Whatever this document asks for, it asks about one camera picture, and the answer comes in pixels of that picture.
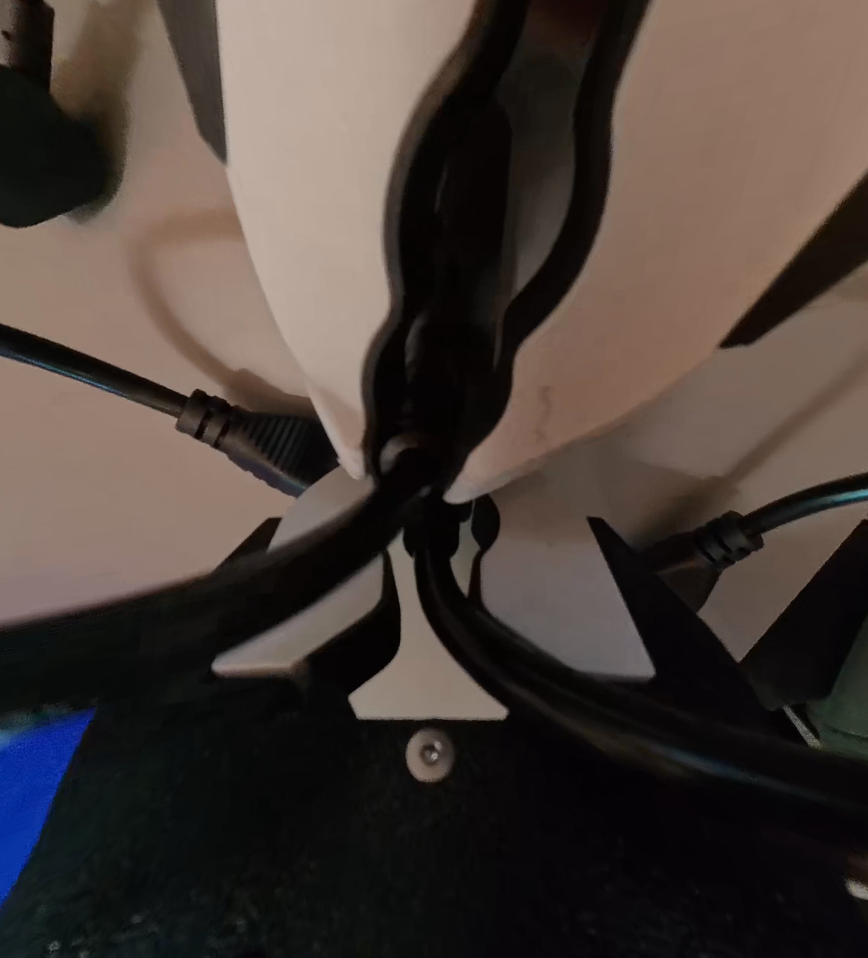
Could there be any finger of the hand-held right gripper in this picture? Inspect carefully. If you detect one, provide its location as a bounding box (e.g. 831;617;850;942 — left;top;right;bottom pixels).
445;0;868;504
215;0;495;481

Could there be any black flat plug braided cable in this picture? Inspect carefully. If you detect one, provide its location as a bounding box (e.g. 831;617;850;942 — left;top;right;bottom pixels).
0;0;120;229

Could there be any blue plastic bin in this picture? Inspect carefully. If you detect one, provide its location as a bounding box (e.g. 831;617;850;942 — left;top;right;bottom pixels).
0;707;98;937

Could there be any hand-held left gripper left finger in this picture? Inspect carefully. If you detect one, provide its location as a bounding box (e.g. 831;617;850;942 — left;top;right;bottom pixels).
211;478;406;699

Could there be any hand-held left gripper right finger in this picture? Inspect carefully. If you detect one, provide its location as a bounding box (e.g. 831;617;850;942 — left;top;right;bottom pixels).
470;494;657;682

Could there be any black power cord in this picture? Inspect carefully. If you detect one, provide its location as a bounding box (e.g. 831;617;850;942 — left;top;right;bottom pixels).
0;309;442;719
407;463;868;847

